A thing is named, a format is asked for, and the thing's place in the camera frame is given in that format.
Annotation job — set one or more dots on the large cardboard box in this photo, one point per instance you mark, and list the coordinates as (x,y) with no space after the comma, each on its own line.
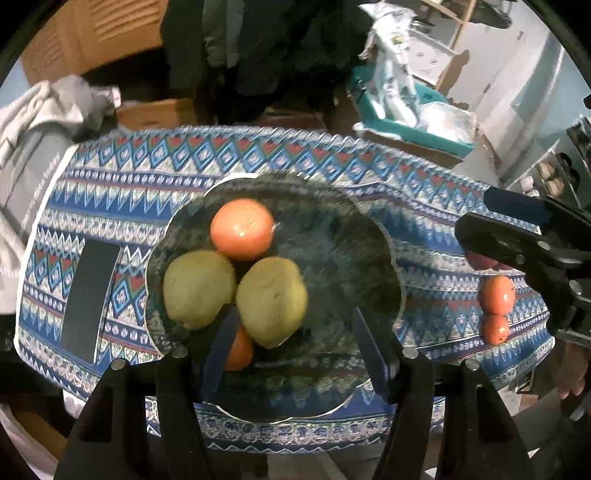
(429,154)

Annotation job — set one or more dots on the rows of assorted shoes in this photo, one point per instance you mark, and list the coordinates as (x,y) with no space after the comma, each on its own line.
(549,173)

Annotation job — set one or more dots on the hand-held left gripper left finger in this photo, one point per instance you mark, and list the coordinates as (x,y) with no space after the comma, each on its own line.
(221,350)

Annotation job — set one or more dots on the grey printed cloth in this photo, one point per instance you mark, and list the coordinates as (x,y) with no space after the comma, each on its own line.
(32,175)

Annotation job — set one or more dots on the clear plastic bag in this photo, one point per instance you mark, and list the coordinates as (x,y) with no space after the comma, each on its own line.
(445,120)

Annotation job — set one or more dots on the wooden shelf unit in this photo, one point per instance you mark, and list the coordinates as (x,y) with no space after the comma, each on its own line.
(461,27)

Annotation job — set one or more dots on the grey shoe rack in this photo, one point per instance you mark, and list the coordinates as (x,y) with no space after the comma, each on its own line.
(575,138)

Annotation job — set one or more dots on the white door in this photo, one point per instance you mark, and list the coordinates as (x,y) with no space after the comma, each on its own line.
(521,92)

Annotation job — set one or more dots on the wooden louvered wardrobe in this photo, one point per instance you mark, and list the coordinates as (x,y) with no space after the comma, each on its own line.
(69,37)

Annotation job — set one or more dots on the grey sweatshirt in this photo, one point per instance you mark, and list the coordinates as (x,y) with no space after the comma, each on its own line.
(83,97)

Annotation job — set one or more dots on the wooden drawer box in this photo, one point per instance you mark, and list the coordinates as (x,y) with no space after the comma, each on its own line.
(157,113)

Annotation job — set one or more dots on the teal plastic crate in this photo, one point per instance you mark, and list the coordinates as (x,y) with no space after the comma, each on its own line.
(429,94)

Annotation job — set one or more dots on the white plastic basket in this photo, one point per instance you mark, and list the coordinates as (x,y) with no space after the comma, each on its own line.
(434,55)

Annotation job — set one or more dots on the large orange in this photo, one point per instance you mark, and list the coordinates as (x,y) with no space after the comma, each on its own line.
(496,294)
(241,229)

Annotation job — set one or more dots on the dark glass bowl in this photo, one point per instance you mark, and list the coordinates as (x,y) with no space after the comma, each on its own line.
(332,258)

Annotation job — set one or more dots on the large black hooded jacket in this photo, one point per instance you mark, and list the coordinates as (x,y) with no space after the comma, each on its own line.
(286,46)

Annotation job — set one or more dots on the person's right hand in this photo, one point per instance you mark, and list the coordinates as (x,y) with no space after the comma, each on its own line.
(575,374)

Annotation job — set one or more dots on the red apple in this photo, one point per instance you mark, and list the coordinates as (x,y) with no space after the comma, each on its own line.
(482,262)

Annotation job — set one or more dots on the small tangerine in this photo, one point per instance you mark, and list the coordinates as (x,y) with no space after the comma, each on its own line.
(240,353)
(495,328)

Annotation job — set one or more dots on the blue patterned tablecloth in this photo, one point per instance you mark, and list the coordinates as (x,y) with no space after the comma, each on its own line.
(115,194)

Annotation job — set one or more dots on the black phone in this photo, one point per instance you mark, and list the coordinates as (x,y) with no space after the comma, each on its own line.
(90,300)

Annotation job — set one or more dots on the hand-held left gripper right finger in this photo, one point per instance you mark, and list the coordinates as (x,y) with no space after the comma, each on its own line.
(374,355)

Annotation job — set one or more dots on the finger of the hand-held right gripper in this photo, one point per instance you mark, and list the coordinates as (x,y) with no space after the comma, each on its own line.
(498,240)
(517,203)

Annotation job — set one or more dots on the thin black jacket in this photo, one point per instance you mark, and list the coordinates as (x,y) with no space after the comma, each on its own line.
(182,41)

